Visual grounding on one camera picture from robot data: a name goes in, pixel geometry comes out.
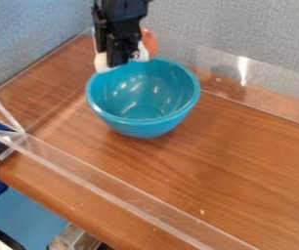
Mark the brown and white toy mushroom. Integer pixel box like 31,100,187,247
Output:
93,27,158,73

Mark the clear acrylic barrier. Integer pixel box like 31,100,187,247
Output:
0,34,299,250

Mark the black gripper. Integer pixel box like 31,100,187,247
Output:
91,0,151,67

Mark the clear bracket under table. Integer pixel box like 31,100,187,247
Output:
47,224,101,250

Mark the blue plastic bowl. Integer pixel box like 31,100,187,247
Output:
85,58,202,139

